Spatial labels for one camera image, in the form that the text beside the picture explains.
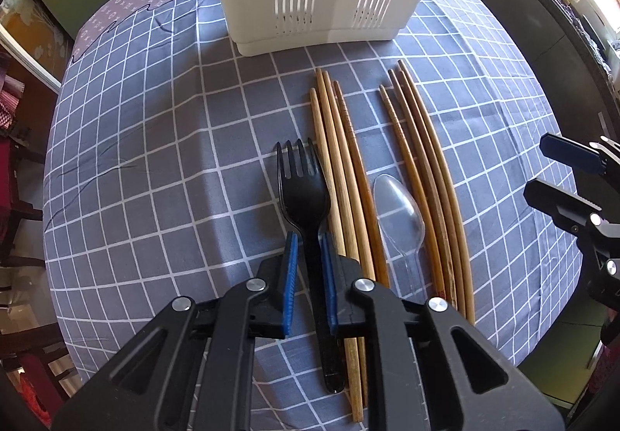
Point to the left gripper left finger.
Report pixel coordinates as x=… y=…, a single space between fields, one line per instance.
x=190 y=367

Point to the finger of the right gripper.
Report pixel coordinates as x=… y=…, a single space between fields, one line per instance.
x=569 y=212
x=571 y=153

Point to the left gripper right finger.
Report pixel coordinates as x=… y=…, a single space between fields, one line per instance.
x=428 y=368

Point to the clear plastic spoon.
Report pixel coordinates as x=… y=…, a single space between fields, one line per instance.
x=401 y=223

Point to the brown patterned wooden chopstick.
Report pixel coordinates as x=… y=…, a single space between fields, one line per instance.
x=380 y=265

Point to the light wooden chopstick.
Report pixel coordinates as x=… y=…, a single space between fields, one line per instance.
x=349 y=246
x=364 y=251
x=327 y=169

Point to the black plastic fork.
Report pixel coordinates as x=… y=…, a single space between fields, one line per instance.
x=305 y=202

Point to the red wooden chair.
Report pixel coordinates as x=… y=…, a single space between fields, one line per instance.
x=31 y=395

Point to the grey checked tablecloth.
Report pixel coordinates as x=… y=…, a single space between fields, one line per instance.
x=160 y=178

